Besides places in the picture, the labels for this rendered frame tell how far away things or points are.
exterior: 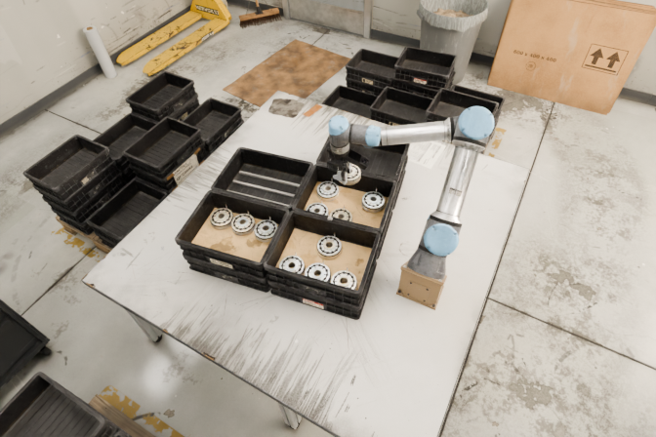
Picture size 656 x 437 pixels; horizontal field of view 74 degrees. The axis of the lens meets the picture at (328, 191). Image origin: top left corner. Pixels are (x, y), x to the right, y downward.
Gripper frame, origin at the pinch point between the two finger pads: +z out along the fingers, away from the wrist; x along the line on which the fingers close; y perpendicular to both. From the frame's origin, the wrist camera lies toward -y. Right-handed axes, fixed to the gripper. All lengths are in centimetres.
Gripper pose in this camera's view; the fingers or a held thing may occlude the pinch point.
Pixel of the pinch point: (347, 178)
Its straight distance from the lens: 188.4
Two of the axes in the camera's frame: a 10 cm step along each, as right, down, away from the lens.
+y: -9.5, -2.1, 2.4
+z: 0.8, 5.6, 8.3
